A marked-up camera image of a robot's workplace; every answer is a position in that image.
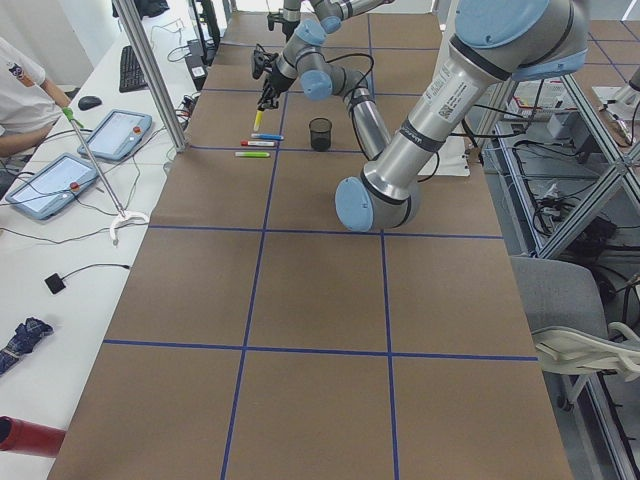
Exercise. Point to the teach pendant tablet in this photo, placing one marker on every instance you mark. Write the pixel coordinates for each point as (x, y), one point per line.
(118, 134)
(54, 187)

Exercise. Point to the yellow highlighter pen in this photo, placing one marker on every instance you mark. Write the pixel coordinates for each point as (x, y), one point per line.
(258, 120)

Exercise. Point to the blue highlighter pen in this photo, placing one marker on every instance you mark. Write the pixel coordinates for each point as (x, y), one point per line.
(271, 137)

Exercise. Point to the black computer mouse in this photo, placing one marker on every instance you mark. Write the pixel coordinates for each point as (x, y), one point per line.
(89, 102)

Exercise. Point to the red capped marker pen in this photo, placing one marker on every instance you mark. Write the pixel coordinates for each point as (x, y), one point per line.
(258, 143)

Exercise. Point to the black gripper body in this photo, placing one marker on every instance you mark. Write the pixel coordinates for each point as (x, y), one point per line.
(288, 21)
(273, 81)

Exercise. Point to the far teach pendant tablet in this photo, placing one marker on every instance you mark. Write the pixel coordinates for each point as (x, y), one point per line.
(118, 134)

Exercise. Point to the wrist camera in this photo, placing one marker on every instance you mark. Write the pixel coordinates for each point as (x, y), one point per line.
(262, 61)
(274, 18)

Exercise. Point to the red cylinder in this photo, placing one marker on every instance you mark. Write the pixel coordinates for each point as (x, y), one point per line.
(24, 437)

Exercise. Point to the near teach pendant tablet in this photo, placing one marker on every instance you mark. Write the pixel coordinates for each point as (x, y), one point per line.
(54, 187)

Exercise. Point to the grey office chair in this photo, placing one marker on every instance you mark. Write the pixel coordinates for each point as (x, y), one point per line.
(568, 327)

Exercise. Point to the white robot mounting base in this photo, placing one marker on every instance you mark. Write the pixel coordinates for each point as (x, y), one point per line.
(450, 161)

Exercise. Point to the small black square device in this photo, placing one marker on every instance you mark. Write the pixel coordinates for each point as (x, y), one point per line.
(55, 283)

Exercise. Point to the reacher grabber stick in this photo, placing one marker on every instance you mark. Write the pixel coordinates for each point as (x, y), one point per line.
(123, 217)

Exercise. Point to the black mesh pen cup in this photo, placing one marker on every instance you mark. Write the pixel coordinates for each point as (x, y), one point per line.
(320, 129)

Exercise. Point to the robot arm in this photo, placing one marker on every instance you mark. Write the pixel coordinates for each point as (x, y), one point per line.
(330, 14)
(493, 41)

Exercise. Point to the seated person white shirt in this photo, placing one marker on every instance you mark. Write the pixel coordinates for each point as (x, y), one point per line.
(31, 103)

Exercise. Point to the black keyboard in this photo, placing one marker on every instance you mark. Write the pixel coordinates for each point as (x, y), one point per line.
(131, 76)

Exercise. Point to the aluminium frame post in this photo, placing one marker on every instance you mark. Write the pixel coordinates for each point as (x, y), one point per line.
(136, 34)

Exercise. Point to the green highlighter pen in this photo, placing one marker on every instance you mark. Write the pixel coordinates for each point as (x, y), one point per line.
(252, 154)

